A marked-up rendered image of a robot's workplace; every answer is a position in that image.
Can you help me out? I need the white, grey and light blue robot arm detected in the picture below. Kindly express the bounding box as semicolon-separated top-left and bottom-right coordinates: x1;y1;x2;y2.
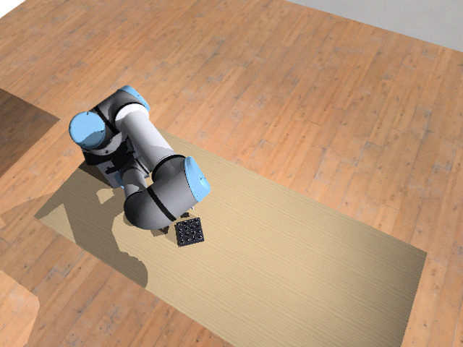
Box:
69;85;211;230

